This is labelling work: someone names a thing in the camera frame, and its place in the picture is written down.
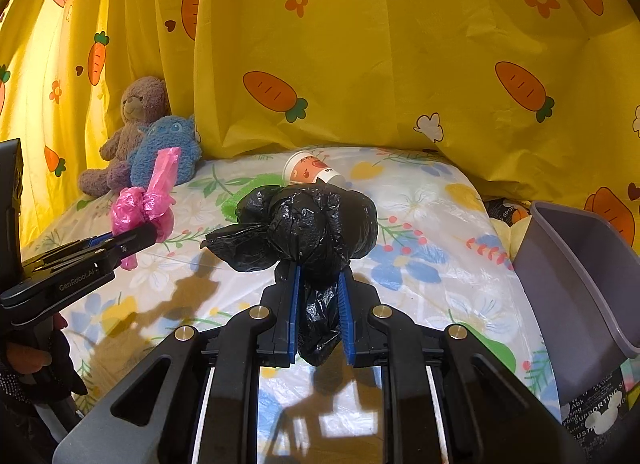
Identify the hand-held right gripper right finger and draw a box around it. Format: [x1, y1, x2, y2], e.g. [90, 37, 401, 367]
[340, 267, 586, 464]

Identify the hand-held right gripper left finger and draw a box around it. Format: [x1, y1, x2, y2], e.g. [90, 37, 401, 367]
[57, 264, 301, 464]

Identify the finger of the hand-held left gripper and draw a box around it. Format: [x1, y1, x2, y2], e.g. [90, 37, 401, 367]
[22, 233, 114, 266]
[99, 221, 158, 271]

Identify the pink plastic bag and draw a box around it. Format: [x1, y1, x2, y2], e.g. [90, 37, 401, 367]
[111, 147, 180, 271]

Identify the black plastic bag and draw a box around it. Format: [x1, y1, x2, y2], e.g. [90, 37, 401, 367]
[200, 183, 379, 367]

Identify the grey plastic bin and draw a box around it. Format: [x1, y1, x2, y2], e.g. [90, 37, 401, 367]
[512, 201, 640, 405]

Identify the person's left hand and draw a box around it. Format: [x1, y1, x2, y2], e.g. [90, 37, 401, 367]
[0, 315, 89, 404]

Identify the blue plush toy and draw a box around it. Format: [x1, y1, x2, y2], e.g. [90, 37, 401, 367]
[127, 114, 203, 190]

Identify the floral bedsheet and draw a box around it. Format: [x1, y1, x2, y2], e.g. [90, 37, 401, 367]
[20, 147, 566, 464]

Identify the small orange paper cup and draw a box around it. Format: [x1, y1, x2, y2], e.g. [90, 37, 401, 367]
[282, 149, 346, 186]

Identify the brown teddy bear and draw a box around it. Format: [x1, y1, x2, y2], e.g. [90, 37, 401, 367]
[78, 76, 172, 197]

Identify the small yellow plush toy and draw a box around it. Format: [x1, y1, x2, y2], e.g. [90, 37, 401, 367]
[502, 217, 533, 261]

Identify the black printed cloth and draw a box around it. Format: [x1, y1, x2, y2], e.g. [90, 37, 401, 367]
[557, 359, 636, 464]

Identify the yellow carrot print curtain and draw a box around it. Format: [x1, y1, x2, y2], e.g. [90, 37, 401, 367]
[0, 0, 640, 257]

